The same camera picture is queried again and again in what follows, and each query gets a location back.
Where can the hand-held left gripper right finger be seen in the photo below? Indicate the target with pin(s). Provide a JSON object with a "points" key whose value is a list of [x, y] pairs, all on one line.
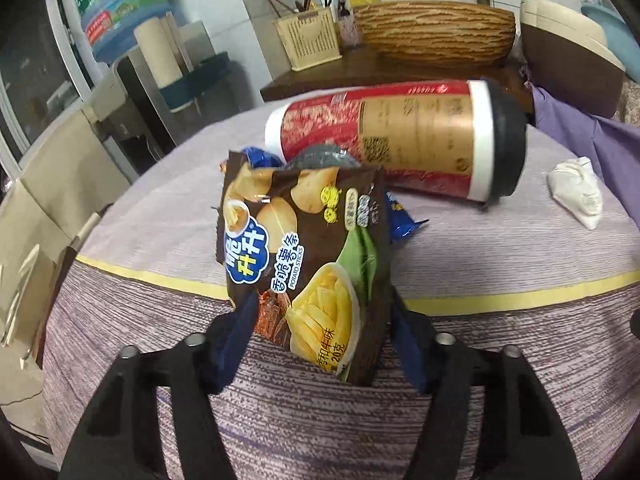
{"points": [[407, 345]]}

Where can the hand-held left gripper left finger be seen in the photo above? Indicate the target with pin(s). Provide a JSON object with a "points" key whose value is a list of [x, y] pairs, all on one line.
{"points": [[235, 340]]}

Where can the brown potato stick packet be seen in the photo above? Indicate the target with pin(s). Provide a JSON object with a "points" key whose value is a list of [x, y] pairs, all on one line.
{"points": [[300, 260]]}

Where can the blue snack wrapper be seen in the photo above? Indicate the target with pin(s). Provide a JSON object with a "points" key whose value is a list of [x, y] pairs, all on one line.
{"points": [[400, 220]]}

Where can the grey crumpled wrapper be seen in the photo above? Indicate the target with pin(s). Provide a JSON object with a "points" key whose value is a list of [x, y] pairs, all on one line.
{"points": [[325, 157]]}

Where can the red paper cup black lid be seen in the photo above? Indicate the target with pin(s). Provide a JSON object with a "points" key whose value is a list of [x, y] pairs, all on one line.
{"points": [[400, 125]]}

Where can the white crumpled tissue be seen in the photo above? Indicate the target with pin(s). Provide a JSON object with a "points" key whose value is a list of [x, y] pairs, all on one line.
{"points": [[575, 190]]}

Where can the brown cardboard box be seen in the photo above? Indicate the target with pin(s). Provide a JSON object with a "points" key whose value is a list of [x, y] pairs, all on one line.
{"points": [[60, 185]]}

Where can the white water dispenser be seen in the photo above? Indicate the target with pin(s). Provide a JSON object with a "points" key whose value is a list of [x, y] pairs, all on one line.
{"points": [[135, 105]]}

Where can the teal plastic tray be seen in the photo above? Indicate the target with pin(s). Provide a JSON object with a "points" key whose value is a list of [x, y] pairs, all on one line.
{"points": [[200, 80]]}

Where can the purple floral bed sheet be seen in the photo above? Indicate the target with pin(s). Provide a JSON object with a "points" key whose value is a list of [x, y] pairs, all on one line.
{"points": [[615, 145]]}

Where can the paper towel roll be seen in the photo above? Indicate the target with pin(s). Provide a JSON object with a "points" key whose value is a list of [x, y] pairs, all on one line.
{"points": [[157, 55]]}

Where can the beige slotted utensil holder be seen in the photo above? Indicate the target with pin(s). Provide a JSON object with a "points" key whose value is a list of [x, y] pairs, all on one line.
{"points": [[307, 40]]}

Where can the woven wood-pattern basin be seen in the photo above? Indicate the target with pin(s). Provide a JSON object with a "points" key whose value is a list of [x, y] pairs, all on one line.
{"points": [[435, 30]]}

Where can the small patterned holder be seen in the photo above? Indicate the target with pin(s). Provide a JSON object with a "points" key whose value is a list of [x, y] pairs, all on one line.
{"points": [[350, 32]]}

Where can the glass sliding door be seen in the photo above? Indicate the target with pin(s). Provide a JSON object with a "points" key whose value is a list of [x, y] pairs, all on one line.
{"points": [[30, 60]]}

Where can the blue water jug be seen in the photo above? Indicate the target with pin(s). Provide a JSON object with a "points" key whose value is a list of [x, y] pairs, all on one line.
{"points": [[115, 10]]}

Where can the light blue basin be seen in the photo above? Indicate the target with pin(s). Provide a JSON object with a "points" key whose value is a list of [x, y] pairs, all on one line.
{"points": [[607, 10]]}

